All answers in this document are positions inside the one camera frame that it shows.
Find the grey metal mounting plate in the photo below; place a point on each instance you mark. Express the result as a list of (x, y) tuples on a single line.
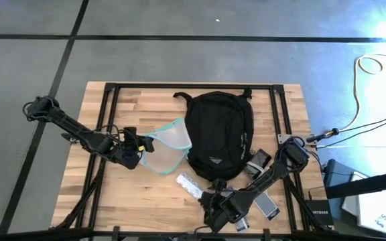
[(281, 138)]

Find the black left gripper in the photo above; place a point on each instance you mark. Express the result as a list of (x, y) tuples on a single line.
[(129, 154)]

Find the white mesh pouch teal trim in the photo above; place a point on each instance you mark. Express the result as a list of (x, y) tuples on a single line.
[(169, 157)]

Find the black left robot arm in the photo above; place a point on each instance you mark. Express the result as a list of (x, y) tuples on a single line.
[(72, 129)]

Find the white box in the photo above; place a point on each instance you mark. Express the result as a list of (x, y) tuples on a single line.
[(380, 211)]

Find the black Netgear box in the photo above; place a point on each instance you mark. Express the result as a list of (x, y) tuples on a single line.
[(320, 212)]

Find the black diagonal support beam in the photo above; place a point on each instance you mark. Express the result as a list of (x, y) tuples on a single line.
[(364, 184)]

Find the black backpack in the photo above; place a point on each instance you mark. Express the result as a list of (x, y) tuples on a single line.
[(218, 127)]

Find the grey card dark border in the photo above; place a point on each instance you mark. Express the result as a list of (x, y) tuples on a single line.
[(268, 207)]

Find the white ruler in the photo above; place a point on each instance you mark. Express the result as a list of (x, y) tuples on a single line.
[(188, 184)]

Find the black table clamp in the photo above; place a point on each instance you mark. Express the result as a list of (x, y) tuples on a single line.
[(266, 233), (115, 232)]

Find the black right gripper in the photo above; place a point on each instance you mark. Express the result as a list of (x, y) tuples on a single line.
[(224, 209)]

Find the black phone white band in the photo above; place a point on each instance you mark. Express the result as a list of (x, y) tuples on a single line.
[(261, 157)]

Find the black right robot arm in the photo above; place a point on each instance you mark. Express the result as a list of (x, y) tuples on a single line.
[(270, 174)]

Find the grey-blue case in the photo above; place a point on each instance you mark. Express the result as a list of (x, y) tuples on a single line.
[(337, 170)]

